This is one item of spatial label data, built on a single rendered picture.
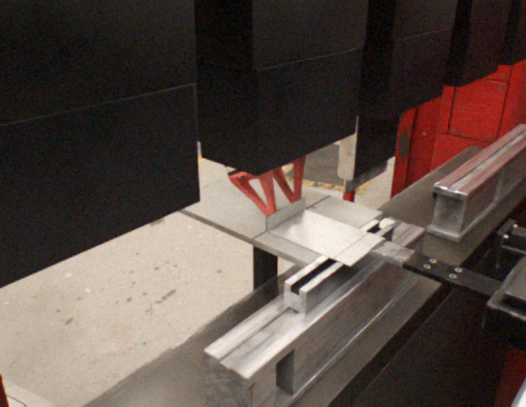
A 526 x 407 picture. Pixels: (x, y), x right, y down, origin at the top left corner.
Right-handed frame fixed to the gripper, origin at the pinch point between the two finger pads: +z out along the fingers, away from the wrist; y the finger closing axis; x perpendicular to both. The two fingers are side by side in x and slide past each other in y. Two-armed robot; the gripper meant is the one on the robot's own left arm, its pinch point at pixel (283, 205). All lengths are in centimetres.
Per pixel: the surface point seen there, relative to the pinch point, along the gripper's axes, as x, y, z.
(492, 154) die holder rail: -8, 55, 9
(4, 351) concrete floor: 163, 0, 30
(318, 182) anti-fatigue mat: 163, 207, 27
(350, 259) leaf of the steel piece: -11.1, -3.7, 7.4
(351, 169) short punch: -15.3, -3.5, -3.0
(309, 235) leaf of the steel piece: -4.8, -2.3, 4.2
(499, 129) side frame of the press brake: 1, 87, 8
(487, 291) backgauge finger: -24.2, 0.0, 13.8
